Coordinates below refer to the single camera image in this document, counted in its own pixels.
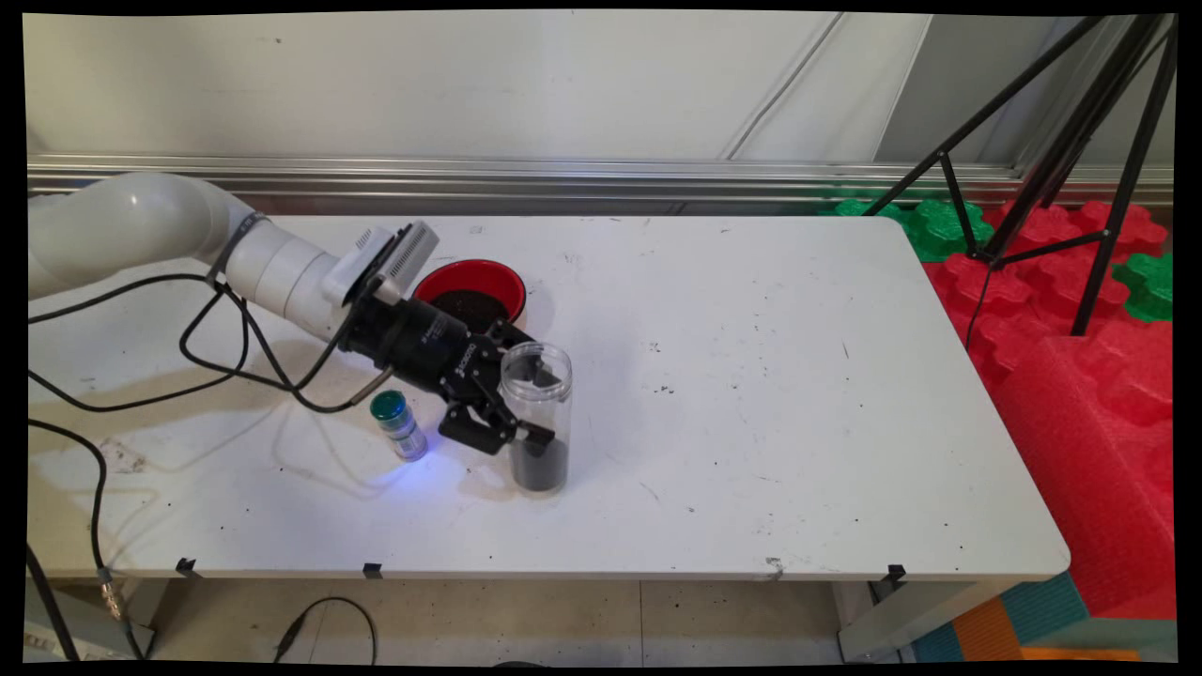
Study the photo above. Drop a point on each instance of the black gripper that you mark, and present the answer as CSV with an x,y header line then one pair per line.
x,y
423,347

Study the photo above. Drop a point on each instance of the clear plastic jar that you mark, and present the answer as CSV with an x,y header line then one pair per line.
x,y
540,469

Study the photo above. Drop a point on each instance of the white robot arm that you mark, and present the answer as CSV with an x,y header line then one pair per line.
x,y
141,221

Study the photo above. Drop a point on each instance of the red bowl with dark grains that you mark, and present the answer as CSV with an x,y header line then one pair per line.
x,y
479,277

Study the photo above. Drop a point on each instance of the green-capped spice shaker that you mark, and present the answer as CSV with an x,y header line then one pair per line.
x,y
406,437

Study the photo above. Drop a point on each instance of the green foam block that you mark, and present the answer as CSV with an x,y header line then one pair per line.
x,y
859,208
934,235
1150,291

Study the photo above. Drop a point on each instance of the grey table leg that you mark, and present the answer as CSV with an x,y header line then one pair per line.
x,y
901,624
84,624

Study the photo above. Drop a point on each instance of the teal orange foam mat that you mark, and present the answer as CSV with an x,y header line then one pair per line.
x,y
1042,610

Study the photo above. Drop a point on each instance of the black tripod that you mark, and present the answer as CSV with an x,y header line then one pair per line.
x,y
1056,155

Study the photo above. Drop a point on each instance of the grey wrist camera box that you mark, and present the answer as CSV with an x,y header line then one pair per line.
x,y
404,253

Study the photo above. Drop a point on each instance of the aluminium wall rail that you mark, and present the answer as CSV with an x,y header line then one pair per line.
x,y
563,174

